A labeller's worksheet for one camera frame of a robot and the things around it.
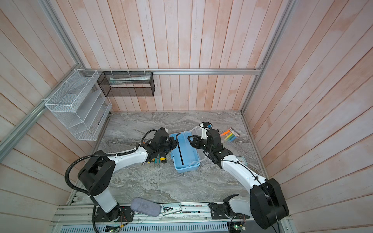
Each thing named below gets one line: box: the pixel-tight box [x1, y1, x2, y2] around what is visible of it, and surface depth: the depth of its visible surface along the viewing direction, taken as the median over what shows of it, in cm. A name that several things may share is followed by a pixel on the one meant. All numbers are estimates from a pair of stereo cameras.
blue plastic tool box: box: [169, 131, 201, 173], surface depth 88 cm
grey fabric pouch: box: [130, 197, 162, 217], surface depth 75 cm
